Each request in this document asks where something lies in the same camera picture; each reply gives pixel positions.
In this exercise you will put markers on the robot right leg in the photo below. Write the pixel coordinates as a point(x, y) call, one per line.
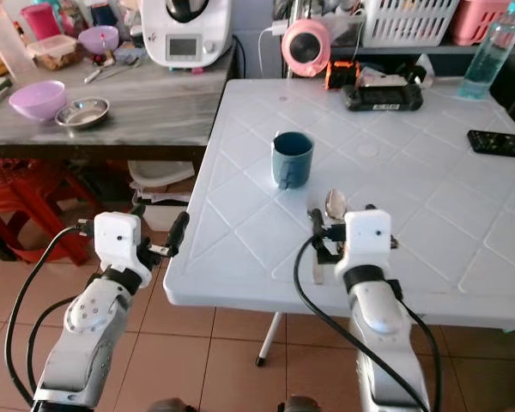
point(300, 405)

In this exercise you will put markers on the pink plastic cup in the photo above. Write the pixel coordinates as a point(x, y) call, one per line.
point(41, 21)

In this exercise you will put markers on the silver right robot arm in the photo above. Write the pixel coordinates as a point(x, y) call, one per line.
point(384, 330)

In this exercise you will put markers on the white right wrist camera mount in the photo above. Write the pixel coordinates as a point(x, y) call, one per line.
point(369, 239)

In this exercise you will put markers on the large purple plastic bowl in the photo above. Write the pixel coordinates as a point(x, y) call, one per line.
point(37, 100)

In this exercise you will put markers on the blue plastic cup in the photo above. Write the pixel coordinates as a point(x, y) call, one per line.
point(292, 163)

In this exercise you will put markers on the clear lidded food container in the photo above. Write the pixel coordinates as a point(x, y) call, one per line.
point(53, 52)

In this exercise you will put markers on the pink plastic basket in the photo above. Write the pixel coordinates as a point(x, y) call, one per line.
point(485, 19)

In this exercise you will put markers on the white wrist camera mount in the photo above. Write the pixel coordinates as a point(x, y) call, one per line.
point(369, 239)
point(118, 240)

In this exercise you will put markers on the white charger plug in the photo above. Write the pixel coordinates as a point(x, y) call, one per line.
point(274, 29)

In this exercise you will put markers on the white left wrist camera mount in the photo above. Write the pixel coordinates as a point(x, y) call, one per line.
point(118, 240)

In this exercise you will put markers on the stainless steel bowl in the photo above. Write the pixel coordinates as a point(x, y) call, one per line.
point(82, 112)

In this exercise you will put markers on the small purple bowl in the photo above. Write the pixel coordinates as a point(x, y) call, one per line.
point(99, 39)

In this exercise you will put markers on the steel spoon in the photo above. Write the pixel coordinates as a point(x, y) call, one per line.
point(336, 202)

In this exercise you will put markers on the white plastic table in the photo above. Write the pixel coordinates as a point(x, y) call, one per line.
point(412, 172)

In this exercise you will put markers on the red plastic stool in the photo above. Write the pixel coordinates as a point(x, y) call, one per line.
point(26, 193)

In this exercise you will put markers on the grey wooden counter table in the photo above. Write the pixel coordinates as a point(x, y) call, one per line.
point(163, 107)

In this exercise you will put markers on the dark blue cup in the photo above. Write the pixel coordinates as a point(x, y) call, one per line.
point(104, 13)

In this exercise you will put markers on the white plastic basin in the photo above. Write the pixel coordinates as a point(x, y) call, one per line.
point(161, 174)

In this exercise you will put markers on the clear blue water bottle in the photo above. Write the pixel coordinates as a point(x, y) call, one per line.
point(487, 60)

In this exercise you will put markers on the clear bottle with orange cap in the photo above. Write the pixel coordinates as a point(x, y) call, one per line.
point(4, 39)

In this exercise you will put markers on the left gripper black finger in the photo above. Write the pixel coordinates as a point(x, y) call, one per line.
point(138, 210)
point(178, 229)

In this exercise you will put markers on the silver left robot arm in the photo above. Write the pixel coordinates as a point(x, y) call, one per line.
point(86, 330)

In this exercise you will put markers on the white plastic basket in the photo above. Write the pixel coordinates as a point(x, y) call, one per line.
point(410, 21)

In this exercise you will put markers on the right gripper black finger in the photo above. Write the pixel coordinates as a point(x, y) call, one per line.
point(318, 232)
point(370, 209)

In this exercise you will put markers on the pink round gadget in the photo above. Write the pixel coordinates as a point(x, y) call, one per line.
point(305, 47)

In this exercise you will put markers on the white kitchen appliance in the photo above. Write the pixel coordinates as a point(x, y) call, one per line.
point(189, 34)

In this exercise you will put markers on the orange and black device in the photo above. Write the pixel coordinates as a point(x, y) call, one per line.
point(342, 75)

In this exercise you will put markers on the white metal table leg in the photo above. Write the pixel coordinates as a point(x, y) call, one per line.
point(269, 339)

